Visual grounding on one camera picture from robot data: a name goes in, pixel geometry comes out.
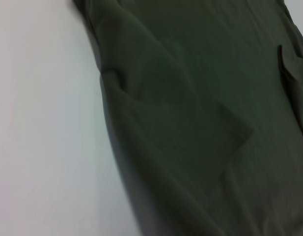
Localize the dark green t-shirt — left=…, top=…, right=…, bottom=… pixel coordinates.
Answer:
left=71, top=0, right=303, bottom=236

